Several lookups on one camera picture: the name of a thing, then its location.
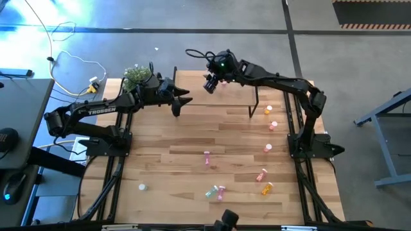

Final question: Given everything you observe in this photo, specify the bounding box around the aluminium extrusion bar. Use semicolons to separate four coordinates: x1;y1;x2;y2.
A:
101;224;139;230
281;225;318;231

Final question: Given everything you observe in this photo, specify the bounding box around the black round device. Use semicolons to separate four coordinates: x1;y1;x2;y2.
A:
0;127;19;153

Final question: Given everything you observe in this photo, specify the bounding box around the dark flat device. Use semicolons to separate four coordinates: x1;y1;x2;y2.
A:
0;67;33;78

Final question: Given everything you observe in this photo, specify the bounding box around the blue grey metal table frame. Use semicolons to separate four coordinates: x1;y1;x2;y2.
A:
354;88;411;189

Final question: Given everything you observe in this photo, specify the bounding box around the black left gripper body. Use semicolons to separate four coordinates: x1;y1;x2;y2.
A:
137;73;177;106

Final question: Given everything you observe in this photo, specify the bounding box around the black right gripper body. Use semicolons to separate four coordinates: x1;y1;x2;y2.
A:
207;51;238;83

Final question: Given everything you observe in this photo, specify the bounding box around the green potted plant black pot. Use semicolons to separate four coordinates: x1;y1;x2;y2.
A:
121;63;153;94

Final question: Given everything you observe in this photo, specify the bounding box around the white yellow power strip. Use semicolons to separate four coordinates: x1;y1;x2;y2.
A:
87;76;101;94

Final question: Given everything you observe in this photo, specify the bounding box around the grey desk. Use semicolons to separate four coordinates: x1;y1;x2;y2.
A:
0;78;86;227

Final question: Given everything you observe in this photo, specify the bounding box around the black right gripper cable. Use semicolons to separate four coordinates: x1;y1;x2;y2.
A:
184;47;225;62

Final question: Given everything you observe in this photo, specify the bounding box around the black computer mouse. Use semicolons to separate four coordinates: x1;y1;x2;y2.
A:
2;172;27;206

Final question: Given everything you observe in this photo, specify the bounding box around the black mat hazard stripe edge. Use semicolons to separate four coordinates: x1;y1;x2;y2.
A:
331;0;411;30

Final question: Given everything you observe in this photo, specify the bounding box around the white floor cable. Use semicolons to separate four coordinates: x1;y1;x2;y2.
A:
24;0;109;97

